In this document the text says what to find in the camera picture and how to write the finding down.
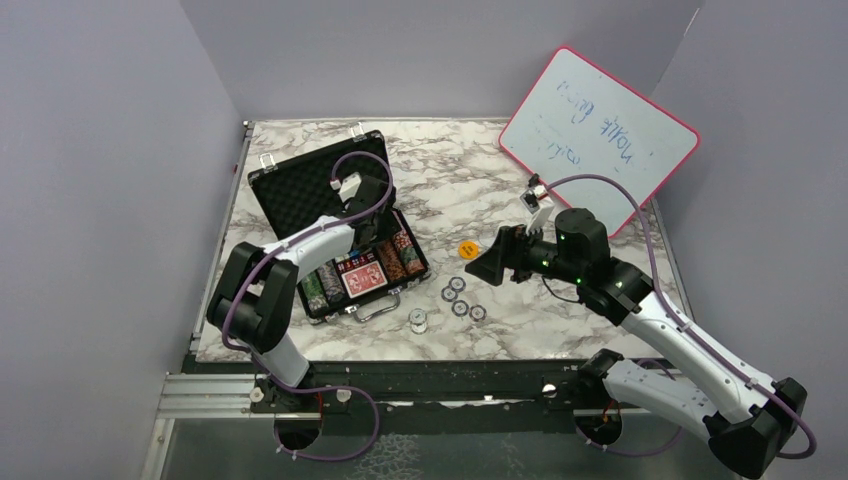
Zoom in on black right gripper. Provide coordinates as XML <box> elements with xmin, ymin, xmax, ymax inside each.
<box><xmin>466</xmin><ymin>219</ymin><xmax>585</xmax><ymax>286</ymax></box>

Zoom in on red playing card deck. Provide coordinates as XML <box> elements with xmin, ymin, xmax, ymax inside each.
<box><xmin>341</xmin><ymin>261</ymin><xmax>388</xmax><ymax>299</ymax></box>

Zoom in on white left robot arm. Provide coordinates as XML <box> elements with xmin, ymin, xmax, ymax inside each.
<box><xmin>205</xmin><ymin>174</ymin><xmax>396</xmax><ymax>411</ymax></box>

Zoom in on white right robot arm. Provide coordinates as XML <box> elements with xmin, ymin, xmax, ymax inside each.
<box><xmin>465</xmin><ymin>208</ymin><xmax>808</xmax><ymax>479</ymax></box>

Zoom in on black poker set case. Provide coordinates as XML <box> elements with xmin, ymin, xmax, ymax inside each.
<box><xmin>247</xmin><ymin>130</ymin><xmax>431</xmax><ymax>323</ymax></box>

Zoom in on orange big blind button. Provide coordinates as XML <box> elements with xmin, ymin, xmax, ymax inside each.
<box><xmin>457</xmin><ymin>240</ymin><xmax>480</xmax><ymax>260</ymax></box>

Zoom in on red dice in case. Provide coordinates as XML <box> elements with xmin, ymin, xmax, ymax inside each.
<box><xmin>334</xmin><ymin>250</ymin><xmax>377</xmax><ymax>273</ymax></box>

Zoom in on brown chip row in case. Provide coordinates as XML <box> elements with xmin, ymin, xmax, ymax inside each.
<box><xmin>377</xmin><ymin>240</ymin><xmax>407</xmax><ymax>282</ymax></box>

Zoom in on blue 10 chip upper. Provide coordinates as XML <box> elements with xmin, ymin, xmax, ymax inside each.
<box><xmin>448</xmin><ymin>276</ymin><xmax>466</xmax><ymax>292</ymax></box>

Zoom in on blue 10 chip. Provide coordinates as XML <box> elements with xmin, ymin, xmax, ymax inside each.
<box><xmin>468</xmin><ymin>305</ymin><xmax>487</xmax><ymax>322</ymax></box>
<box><xmin>448</xmin><ymin>276</ymin><xmax>466</xmax><ymax>292</ymax></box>
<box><xmin>451</xmin><ymin>300</ymin><xmax>469</xmax><ymax>317</ymax></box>
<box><xmin>441</xmin><ymin>286</ymin><xmax>458</xmax><ymax>303</ymax></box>

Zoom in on red green chip row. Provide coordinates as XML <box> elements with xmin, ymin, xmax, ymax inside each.
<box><xmin>392</xmin><ymin>229</ymin><xmax>426</xmax><ymax>275</ymax></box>

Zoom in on blue 10 chip right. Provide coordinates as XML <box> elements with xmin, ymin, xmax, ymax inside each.
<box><xmin>468</xmin><ymin>305</ymin><xmax>487</xmax><ymax>322</ymax></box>

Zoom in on blue 10 chip left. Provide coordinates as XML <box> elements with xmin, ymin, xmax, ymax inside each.
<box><xmin>441</xmin><ymin>286</ymin><xmax>458</xmax><ymax>303</ymax></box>

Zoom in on blue 10 chip lower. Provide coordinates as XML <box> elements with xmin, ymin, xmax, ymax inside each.
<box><xmin>451</xmin><ymin>300</ymin><xmax>469</xmax><ymax>317</ymax></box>

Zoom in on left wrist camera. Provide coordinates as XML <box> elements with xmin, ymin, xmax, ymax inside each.
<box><xmin>333</xmin><ymin>173</ymin><xmax>362</xmax><ymax>203</ymax></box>

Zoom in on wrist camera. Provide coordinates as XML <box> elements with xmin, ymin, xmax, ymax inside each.
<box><xmin>519</xmin><ymin>185</ymin><xmax>554</xmax><ymax>235</ymax></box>
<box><xmin>333</xmin><ymin>173</ymin><xmax>362</xmax><ymax>203</ymax></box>

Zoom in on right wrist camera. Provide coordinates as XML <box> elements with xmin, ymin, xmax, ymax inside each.
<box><xmin>519</xmin><ymin>185</ymin><xmax>554</xmax><ymax>235</ymax></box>

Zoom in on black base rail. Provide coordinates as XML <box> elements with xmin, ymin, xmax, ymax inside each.
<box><xmin>182</xmin><ymin>355</ymin><xmax>637</xmax><ymax>440</ymax></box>

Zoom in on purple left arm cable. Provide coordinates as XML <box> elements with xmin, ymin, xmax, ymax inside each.
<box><xmin>221</xmin><ymin>150</ymin><xmax>396</xmax><ymax>464</ymax></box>

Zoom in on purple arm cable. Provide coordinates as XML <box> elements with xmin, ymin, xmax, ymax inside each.
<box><xmin>221</xmin><ymin>150</ymin><xmax>396</xmax><ymax>464</ymax></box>
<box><xmin>539</xmin><ymin>174</ymin><xmax>818</xmax><ymax>460</ymax></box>

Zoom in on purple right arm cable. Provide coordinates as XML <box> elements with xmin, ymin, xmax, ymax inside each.
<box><xmin>539</xmin><ymin>174</ymin><xmax>818</xmax><ymax>460</ymax></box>

